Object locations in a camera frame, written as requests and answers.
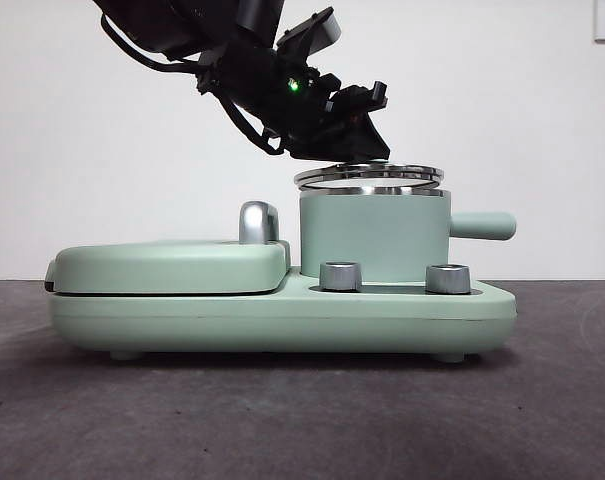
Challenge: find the mint green pot with handle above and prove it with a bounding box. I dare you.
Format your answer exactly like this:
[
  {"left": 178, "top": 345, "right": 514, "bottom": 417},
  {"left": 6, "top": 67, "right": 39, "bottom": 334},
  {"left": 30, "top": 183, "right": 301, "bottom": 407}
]
[{"left": 298, "top": 186, "right": 519, "bottom": 280}]

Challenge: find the glass lid with green knob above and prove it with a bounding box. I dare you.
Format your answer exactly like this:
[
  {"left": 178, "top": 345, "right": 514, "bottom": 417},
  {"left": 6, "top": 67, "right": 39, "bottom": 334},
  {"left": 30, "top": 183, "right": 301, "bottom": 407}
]
[{"left": 292, "top": 159, "right": 446, "bottom": 193}]

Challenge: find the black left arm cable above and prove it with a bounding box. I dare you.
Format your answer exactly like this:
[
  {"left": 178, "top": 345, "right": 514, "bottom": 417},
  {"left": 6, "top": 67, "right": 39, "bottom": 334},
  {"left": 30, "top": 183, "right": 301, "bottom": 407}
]
[
  {"left": 215, "top": 96, "right": 289, "bottom": 157},
  {"left": 99, "top": 13, "right": 204, "bottom": 77}
]

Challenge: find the silver control knob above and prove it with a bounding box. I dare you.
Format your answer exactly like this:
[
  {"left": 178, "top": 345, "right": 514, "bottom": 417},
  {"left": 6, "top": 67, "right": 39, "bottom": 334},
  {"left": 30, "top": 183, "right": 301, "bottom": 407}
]
[
  {"left": 319, "top": 260, "right": 365, "bottom": 293},
  {"left": 425, "top": 263, "right": 473, "bottom": 296}
]

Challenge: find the pale grey left wrist camera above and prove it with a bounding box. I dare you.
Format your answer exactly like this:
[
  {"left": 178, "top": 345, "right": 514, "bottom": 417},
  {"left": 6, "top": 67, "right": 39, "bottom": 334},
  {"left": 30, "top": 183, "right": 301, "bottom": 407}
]
[{"left": 275, "top": 7, "right": 343, "bottom": 57}]

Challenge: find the mint green breakfast machine base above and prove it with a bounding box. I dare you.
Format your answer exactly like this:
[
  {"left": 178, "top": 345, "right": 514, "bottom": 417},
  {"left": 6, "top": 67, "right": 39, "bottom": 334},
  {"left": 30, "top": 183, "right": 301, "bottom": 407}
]
[{"left": 49, "top": 266, "right": 519, "bottom": 364}]

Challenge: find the mint green griddle cover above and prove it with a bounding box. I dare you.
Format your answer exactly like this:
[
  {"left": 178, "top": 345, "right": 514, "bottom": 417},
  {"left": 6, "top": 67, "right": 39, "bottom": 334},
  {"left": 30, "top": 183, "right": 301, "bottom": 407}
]
[{"left": 43, "top": 238, "right": 294, "bottom": 297}]

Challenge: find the chrome griddle cover handle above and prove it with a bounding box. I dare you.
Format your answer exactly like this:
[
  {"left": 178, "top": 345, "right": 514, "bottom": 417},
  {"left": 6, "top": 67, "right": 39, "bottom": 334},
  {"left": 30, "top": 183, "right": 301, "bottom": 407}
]
[{"left": 238, "top": 200, "right": 284, "bottom": 246}]

